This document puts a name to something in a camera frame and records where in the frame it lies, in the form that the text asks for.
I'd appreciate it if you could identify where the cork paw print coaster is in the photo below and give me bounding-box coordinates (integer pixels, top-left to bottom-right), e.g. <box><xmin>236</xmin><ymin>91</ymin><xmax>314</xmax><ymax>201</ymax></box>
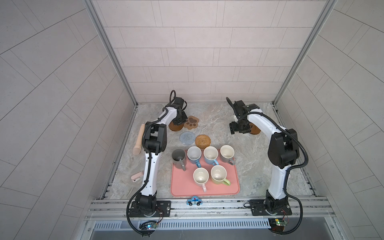
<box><xmin>184</xmin><ymin>116</ymin><xmax>200</xmax><ymax>130</ymax></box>

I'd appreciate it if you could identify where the grey handled white mug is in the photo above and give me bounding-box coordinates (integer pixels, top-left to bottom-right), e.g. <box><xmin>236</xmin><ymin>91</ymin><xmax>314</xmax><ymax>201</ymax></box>
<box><xmin>220</xmin><ymin>145</ymin><xmax>235</xmax><ymax>166</ymax></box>

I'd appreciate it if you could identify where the blue mug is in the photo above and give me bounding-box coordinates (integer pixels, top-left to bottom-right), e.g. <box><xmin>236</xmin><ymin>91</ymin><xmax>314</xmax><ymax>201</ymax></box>
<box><xmin>187</xmin><ymin>146</ymin><xmax>202</xmax><ymax>168</ymax></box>
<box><xmin>204</xmin><ymin>146</ymin><xmax>219</xmax><ymax>166</ymax></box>

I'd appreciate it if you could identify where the light blue woven coaster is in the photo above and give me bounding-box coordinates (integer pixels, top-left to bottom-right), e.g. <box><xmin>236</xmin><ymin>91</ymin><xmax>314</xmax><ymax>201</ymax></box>
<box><xmin>180</xmin><ymin>131</ymin><xmax>196</xmax><ymax>146</ymax></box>

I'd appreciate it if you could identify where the pink silicone tray mat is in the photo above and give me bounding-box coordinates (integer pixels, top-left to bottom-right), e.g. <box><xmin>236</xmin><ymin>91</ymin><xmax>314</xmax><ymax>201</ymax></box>
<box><xmin>171</xmin><ymin>150</ymin><xmax>240</xmax><ymax>197</ymax></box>

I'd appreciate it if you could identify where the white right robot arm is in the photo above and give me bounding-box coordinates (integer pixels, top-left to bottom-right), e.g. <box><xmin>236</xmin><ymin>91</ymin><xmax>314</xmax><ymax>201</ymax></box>
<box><xmin>226</xmin><ymin>97</ymin><xmax>300</xmax><ymax>214</ymax></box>

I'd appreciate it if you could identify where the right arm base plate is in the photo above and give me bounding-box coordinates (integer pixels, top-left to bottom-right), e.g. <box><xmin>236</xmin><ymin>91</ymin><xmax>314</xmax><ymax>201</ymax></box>
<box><xmin>247</xmin><ymin>200</ymin><xmax>293</xmax><ymax>218</ymax></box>

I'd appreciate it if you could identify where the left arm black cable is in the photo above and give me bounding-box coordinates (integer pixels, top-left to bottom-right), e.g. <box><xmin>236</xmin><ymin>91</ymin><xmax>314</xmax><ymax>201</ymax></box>
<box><xmin>125</xmin><ymin>89</ymin><xmax>188</xmax><ymax>237</ymax></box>

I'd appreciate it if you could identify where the aluminium rail frame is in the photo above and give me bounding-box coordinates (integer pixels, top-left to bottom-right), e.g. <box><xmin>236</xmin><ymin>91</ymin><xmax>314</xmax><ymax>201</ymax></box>
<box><xmin>80</xmin><ymin>191</ymin><xmax>343</xmax><ymax>240</ymax></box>

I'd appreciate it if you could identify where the brown wooden coaster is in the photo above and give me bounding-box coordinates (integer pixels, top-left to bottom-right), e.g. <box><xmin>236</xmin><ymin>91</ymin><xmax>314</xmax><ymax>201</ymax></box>
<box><xmin>169</xmin><ymin>122</ymin><xmax>184</xmax><ymax>132</ymax></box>
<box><xmin>250</xmin><ymin>123</ymin><xmax>261</xmax><ymax>135</ymax></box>

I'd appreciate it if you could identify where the beige wooden rolling pin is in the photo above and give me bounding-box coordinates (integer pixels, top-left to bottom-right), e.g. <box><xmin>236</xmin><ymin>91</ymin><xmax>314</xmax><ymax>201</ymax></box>
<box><xmin>133</xmin><ymin>124</ymin><xmax>145</xmax><ymax>156</ymax></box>

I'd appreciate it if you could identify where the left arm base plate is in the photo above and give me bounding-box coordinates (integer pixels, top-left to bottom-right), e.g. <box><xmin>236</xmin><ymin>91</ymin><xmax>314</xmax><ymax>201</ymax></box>
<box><xmin>128</xmin><ymin>201</ymin><xmax>171</xmax><ymax>218</ymax></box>

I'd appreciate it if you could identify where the tan rattan coaster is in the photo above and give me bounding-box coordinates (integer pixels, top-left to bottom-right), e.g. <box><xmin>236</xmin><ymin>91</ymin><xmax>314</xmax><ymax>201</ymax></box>
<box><xmin>195</xmin><ymin>135</ymin><xmax>211</xmax><ymax>149</ymax></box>

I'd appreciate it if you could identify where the blue toy car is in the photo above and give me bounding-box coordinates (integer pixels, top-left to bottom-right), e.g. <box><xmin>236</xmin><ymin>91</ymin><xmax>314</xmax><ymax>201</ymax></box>
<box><xmin>187</xmin><ymin>196</ymin><xmax>203</xmax><ymax>206</ymax></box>

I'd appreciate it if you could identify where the pink handled white mug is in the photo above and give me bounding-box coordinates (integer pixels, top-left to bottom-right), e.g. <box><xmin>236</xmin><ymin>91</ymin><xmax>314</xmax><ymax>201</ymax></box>
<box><xmin>193</xmin><ymin>167</ymin><xmax>210</xmax><ymax>193</ymax></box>

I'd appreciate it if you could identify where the right circuit board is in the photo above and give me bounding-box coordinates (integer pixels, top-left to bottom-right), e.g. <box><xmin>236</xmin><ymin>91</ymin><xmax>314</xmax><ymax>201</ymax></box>
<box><xmin>269</xmin><ymin>218</ymin><xmax>289</xmax><ymax>233</ymax></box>

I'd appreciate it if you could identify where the left circuit board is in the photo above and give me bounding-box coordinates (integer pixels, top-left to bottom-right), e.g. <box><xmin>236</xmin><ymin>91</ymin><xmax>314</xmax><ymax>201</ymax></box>
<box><xmin>140</xmin><ymin>221</ymin><xmax>159</xmax><ymax>231</ymax></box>

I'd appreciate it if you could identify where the small pink stapler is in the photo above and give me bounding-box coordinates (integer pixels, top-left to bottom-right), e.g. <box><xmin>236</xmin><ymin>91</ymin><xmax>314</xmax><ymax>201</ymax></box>
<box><xmin>131</xmin><ymin>171</ymin><xmax>144</xmax><ymax>182</ymax></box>

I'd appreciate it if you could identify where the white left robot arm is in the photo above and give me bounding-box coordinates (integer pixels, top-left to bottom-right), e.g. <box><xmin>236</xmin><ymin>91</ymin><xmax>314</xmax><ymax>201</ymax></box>
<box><xmin>135</xmin><ymin>96</ymin><xmax>187</xmax><ymax>213</ymax></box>

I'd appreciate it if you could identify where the grey metal mug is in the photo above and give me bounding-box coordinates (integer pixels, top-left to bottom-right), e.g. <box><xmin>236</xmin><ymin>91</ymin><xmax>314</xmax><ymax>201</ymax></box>
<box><xmin>172</xmin><ymin>149</ymin><xmax>187</xmax><ymax>171</ymax></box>

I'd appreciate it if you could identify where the blue mug middle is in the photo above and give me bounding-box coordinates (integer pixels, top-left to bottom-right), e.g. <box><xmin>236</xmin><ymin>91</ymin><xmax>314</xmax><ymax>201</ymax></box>
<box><xmin>204</xmin><ymin>146</ymin><xmax>219</xmax><ymax>166</ymax></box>

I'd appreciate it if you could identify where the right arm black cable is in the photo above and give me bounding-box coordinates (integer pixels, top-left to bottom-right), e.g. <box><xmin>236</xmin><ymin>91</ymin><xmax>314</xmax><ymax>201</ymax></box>
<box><xmin>225</xmin><ymin>96</ymin><xmax>310</xmax><ymax>235</ymax></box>

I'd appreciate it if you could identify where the green handled white mug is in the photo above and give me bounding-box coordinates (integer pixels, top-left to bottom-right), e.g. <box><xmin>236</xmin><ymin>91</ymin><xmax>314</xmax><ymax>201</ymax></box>
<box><xmin>211</xmin><ymin>165</ymin><xmax>231</xmax><ymax>186</ymax></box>

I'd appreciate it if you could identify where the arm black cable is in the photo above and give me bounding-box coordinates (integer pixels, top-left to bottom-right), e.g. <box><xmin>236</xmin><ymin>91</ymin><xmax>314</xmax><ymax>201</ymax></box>
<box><xmin>125</xmin><ymin>89</ymin><xmax>188</xmax><ymax>237</ymax></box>
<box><xmin>225</xmin><ymin>96</ymin><xmax>310</xmax><ymax>235</ymax></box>

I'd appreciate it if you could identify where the blue mug left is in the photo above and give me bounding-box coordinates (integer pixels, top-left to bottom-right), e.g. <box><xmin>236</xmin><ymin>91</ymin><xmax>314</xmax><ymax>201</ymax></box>
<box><xmin>187</xmin><ymin>146</ymin><xmax>202</xmax><ymax>168</ymax></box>

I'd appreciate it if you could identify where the circuit board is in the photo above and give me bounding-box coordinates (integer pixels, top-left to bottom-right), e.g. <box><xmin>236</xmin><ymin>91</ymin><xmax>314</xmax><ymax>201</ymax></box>
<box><xmin>140</xmin><ymin>221</ymin><xmax>159</xmax><ymax>231</ymax></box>
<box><xmin>269</xmin><ymin>218</ymin><xmax>289</xmax><ymax>233</ymax></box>

